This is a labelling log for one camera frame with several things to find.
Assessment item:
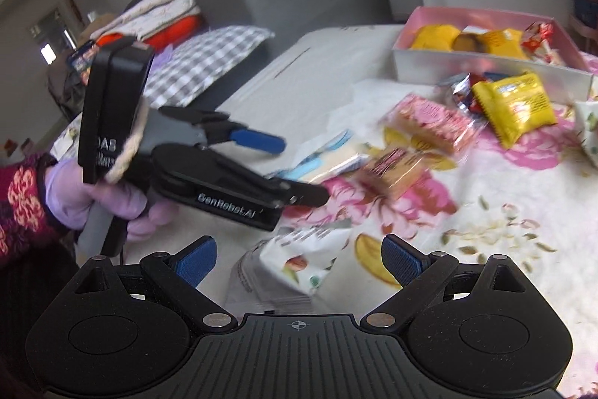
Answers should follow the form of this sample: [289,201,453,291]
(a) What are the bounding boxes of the orange yellow snack packet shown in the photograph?
[481,29,532,60]

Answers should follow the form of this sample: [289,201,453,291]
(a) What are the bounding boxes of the orange red cloth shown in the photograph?
[96,15,204,54]

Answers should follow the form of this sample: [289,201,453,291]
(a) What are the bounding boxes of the pink cardboard box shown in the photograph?
[390,5,595,105]

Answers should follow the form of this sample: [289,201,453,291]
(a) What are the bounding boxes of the dark red snack packet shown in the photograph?
[460,76,487,116]

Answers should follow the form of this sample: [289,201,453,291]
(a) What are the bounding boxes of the clear bread packet blue print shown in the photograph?
[268,129,374,185]

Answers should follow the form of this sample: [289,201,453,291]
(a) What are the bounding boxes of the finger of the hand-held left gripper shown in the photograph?
[264,177,330,209]
[159,105,287,156]

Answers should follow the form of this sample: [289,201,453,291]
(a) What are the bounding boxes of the folded floral quilt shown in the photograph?
[89,0,204,49]

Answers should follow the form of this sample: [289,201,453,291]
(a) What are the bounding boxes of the golden brown long snack packet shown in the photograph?
[452,32,487,54]

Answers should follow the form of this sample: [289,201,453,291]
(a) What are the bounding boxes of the red and white snack packet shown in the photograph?
[520,21,558,54]

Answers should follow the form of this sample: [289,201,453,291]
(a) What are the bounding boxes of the small silver blue packet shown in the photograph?
[436,74,472,106]

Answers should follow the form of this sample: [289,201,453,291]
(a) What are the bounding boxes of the pink plastic stool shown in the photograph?
[567,16,598,54]

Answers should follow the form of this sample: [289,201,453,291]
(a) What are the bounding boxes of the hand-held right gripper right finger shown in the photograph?
[365,235,526,329]

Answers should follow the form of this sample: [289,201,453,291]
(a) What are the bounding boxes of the grey checkered pillow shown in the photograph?
[140,25,276,110]

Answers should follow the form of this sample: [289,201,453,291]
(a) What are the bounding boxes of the brown square biscuit packet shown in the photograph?
[357,145,433,201]

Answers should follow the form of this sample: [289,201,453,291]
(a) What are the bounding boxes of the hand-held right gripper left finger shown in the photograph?
[75,235,237,332]

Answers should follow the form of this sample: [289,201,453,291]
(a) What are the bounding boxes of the large yellow pillow packet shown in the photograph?
[410,24,461,52]

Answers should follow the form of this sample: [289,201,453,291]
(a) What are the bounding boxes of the pink rice crisp packet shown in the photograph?
[382,94,487,170]

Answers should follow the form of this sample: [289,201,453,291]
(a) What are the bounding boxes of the floral bed blanket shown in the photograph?
[51,24,598,399]

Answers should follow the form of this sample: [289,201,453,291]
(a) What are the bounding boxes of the white orange lotus-print packet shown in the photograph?
[572,99,598,170]

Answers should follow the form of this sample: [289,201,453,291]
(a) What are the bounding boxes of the colourful printed box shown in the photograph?
[69,40,101,77]

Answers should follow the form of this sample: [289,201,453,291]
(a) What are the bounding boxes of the person's left hand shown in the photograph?
[44,158,179,243]

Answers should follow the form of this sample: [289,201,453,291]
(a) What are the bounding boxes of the small yellow snack packet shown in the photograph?
[471,72,558,150]

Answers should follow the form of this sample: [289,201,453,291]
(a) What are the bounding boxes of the silver nut-print snack packet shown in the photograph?
[225,225,352,311]

